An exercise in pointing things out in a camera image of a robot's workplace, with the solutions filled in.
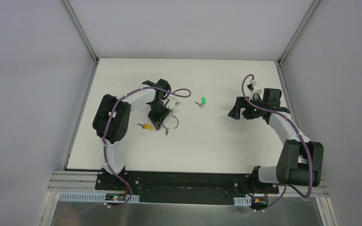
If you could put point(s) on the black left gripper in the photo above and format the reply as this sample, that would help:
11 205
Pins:
157 113

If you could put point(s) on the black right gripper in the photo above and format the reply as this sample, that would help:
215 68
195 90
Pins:
244 110

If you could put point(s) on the silver keyring with clips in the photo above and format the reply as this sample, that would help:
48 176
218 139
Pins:
172 123

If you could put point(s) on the green tagged key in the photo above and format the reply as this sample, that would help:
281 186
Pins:
202 102

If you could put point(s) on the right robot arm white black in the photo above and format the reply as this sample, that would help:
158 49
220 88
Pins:
300 161

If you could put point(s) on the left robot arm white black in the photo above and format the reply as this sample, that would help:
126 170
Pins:
112 119

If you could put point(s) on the yellow tagged key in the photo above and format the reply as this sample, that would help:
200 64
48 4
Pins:
146 126

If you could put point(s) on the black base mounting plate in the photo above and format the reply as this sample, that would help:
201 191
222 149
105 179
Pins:
184 188

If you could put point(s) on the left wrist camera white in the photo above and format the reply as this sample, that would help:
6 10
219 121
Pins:
172 103

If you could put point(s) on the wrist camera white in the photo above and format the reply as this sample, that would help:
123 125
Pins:
254 88
172 103

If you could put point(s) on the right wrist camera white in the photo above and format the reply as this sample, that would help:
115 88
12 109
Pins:
254 88

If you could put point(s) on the aluminium front rail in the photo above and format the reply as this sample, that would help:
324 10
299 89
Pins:
82 181

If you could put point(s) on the aluminium frame post right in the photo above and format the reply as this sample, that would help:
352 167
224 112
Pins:
297 33

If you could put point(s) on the aluminium frame post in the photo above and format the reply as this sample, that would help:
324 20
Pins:
80 30
297 33

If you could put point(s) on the aluminium frame post left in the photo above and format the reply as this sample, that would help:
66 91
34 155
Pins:
80 30

